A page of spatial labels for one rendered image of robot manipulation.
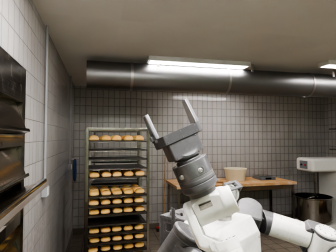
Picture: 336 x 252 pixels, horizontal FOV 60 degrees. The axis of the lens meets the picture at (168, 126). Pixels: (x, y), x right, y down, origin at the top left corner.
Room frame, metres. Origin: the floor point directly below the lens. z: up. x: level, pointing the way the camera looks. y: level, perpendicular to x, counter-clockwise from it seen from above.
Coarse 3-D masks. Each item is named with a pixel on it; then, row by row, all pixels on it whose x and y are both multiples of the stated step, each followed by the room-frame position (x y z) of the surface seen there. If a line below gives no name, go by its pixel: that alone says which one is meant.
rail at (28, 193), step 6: (42, 180) 1.65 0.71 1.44; (36, 186) 1.48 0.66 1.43; (24, 192) 1.30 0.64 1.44; (30, 192) 1.34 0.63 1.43; (18, 198) 1.17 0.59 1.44; (24, 198) 1.23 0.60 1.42; (12, 204) 1.07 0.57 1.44; (0, 210) 0.98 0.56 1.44; (6, 210) 1.00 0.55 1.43; (0, 216) 0.94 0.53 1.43
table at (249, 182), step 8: (168, 184) 5.40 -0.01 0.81; (176, 184) 4.86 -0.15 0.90; (216, 184) 4.86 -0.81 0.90; (248, 184) 4.96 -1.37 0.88; (256, 184) 5.00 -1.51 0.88; (264, 184) 5.03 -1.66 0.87; (272, 184) 5.07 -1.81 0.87; (280, 184) 5.10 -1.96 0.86; (288, 184) 5.19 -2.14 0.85; (168, 192) 5.40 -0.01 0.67; (168, 200) 5.40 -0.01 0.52; (168, 208) 5.40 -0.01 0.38
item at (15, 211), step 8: (32, 184) 1.72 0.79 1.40; (8, 192) 1.55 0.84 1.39; (16, 192) 1.50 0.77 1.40; (0, 200) 1.33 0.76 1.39; (8, 200) 1.29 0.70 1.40; (24, 200) 1.23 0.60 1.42; (0, 208) 1.13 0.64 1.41; (16, 208) 1.11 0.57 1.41; (8, 216) 1.01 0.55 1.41; (0, 224) 0.93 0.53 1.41
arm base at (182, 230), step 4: (176, 224) 0.84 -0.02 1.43; (180, 224) 0.85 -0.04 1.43; (184, 224) 0.87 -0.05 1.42; (188, 224) 0.89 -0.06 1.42; (176, 228) 0.82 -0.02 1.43; (180, 228) 0.82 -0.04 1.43; (184, 228) 0.84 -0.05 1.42; (188, 228) 0.86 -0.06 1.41; (176, 232) 0.82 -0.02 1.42; (180, 232) 0.81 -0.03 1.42; (184, 232) 0.81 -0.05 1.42; (188, 232) 0.83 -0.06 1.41; (180, 236) 0.81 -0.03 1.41; (184, 236) 0.80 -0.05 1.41; (188, 236) 0.80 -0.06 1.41; (192, 236) 0.82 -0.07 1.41; (184, 240) 0.80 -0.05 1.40; (188, 240) 0.80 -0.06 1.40; (192, 240) 0.80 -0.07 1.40; (188, 244) 0.81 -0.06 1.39; (192, 244) 0.80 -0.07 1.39; (196, 244) 0.81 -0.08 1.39
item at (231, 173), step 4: (224, 168) 5.37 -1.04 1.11; (228, 168) 5.60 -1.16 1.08; (232, 168) 5.62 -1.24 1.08; (236, 168) 5.61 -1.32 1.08; (240, 168) 5.57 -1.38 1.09; (244, 168) 5.47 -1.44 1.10; (224, 172) 5.43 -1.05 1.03; (228, 172) 5.30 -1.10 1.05; (232, 172) 5.25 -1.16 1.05; (236, 172) 5.23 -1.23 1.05; (240, 172) 5.24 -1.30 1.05; (244, 172) 5.30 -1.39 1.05; (228, 176) 5.32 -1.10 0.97; (232, 176) 5.26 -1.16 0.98; (236, 176) 5.25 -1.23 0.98; (240, 176) 5.26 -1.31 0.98; (244, 176) 5.33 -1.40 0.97; (236, 180) 5.26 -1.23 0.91; (240, 180) 5.27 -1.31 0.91
